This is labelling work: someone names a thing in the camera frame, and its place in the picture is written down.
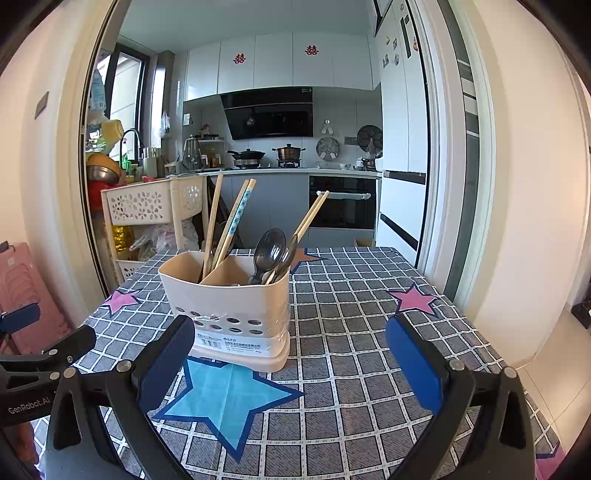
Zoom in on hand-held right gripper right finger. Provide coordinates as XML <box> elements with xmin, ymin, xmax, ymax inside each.
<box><xmin>385</xmin><ymin>314</ymin><xmax>529</xmax><ymax>480</ymax></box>

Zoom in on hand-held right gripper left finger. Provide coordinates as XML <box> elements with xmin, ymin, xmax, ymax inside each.
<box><xmin>46</xmin><ymin>315</ymin><xmax>195</xmax><ymax>480</ymax></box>

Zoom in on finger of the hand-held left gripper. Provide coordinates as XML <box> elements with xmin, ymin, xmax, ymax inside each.
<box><xmin>0</xmin><ymin>325</ymin><xmax>97</xmax><ymax>377</ymax></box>
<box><xmin>0</xmin><ymin>305</ymin><xmax>41</xmax><ymax>334</ymax></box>

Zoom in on cream plastic utensil holder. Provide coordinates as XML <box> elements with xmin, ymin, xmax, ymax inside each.
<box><xmin>158</xmin><ymin>250</ymin><xmax>293</xmax><ymax>372</ymax></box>

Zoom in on plain bamboo chopstick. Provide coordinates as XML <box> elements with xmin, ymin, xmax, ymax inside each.
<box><xmin>295</xmin><ymin>191</ymin><xmax>330</xmax><ymax>245</ymax></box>
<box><xmin>202</xmin><ymin>173</ymin><xmax>225</xmax><ymax>280</ymax></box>
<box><xmin>291</xmin><ymin>190</ymin><xmax>326</xmax><ymax>245</ymax></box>

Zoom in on patterned bamboo chopstick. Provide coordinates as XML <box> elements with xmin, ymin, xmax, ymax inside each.
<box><xmin>222</xmin><ymin>179</ymin><xmax>257</xmax><ymax>259</ymax></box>
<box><xmin>212</xmin><ymin>179</ymin><xmax>251</xmax><ymax>273</ymax></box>

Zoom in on dark translucent plastic spoon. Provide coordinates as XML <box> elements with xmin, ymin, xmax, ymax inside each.
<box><xmin>248</xmin><ymin>227</ymin><xmax>288</xmax><ymax>284</ymax></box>
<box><xmin>265</xmin><ymin>233</ymin><xmax>301</xmax><ymax>283</ymax></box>

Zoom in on pink plastic stool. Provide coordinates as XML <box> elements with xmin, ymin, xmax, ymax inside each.
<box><xmin>0</xmin><ymin>242</ymin><xmax>75</xmax><ymax>352</ymax></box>

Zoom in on grey checked tablecloth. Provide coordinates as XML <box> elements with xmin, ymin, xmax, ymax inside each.
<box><xmin>44</xmin><ymin>247</ymin><xmax>561</xmax><ymax>480</ymax></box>

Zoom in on gold foil pack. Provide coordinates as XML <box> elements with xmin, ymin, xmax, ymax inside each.
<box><xmin>111</xmin><ymin>225</ymin><xmax>134</xmax><ymax>259</ymax></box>

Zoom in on clear plastic bags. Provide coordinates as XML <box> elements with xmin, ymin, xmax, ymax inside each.
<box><xmin>131</xmin><ymin>220</ymin><xmax>199</xmax><ymax>259</ymax></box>

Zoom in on cream plastic storage cart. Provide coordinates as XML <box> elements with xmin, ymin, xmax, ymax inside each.
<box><xmin>100</xmin><ymin>175</ymin><xmax>208</xmax><ymax>287</ymax></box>

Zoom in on metal basin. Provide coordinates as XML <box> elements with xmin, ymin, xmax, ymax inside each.
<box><xmin>85</xmin><ymin>153</ymin><xmax>125</xmax><ymax>183</ymax></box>

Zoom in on black built-in oven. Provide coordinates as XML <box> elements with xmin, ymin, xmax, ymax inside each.
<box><xmin>308</xmin><ymin>175</ymin><xmax>378</xmax><ymax>230</ymax></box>

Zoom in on metal canister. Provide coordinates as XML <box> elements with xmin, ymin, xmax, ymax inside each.
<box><xmin>141</xmin><ymin>147</ymin><xmax>162</xmax><ymax>178</ymax></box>

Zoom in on grey kitchen counter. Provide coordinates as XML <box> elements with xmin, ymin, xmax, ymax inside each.
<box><xmin>203</xmin><ymin>167</ymin><xmax>384</xmax><ymax>250</ymax></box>

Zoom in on yellow bag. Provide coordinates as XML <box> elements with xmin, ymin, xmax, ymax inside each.
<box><xmin>99</xmin><ymin>119</ymin><xmax>124</xmax><ymax>148</ymax></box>

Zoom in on glass kettle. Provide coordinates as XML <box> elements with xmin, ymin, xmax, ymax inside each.
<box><xmin>182</xmin><ymin>135</ymin><xmax>204</xmax><ymax>171</ymax></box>

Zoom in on curved kitchen faucet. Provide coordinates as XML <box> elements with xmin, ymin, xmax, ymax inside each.
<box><xmin>121</xmin><ymin>129</ymin><xmax>144</xmax><ymax>162</ymax></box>

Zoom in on condiment rack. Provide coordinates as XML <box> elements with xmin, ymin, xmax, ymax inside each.
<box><xmin>201</xmin><ymin>134</ymin><xmax>227</xmax><ymax>169</ymax></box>

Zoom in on black wok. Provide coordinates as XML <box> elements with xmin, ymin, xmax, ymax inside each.
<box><xmin>227</xmin><ymin>148</ymin><xmax>267</xmax><ymax>168</ymax></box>

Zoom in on white refrigerator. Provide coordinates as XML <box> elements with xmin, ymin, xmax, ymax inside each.
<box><xmin>374</xmin><ymin>0</ymin><xmax>428</xmax><ymax>264</ymax></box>

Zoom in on sliding glass door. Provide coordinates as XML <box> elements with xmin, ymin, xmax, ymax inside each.
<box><xmin>416</xmin><ymin>0</ymin><xmax>497</xmax><ymax>301</ymax></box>

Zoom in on round metal steamer rack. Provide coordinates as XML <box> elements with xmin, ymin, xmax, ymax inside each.
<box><xmin>316</xmin><ymin>137</ymin><xmax>341</xmax><ymax>161</ymax></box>

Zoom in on blue white hanging packet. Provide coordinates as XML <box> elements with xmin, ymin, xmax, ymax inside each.
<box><xmin>90</xmin><ymin>69</ymin><xmax>108</xmax><ymax>112</ymax></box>

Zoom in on metal stockpot with lid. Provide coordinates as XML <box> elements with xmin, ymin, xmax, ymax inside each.
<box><xmin>271</xmin><ymin>144</ymin><xmax>307</xmax><ymax>162</ymax></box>

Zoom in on kitchen window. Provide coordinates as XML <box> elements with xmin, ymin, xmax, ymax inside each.
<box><xmin>104</xmin><ymin>44</ymin><xmax>151</xmax><ymax>153</ymax></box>

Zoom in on black range hood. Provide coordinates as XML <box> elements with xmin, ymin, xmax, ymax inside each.
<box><xmin>220</xmin><ymin>88</ymin><xmax>315</xmax><ymax>140</ymax></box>

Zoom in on group of fridge magnets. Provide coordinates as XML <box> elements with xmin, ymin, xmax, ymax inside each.
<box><xmin>379</xmin><ymin>34</ymin><xmax>421</xmax><ymax>68</ymax></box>

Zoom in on white wall cabinets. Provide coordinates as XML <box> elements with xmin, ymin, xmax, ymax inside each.
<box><xmin>184</xmin><ymin>31</ymin><xmax>382</xmax><ymax>102</ymax></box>

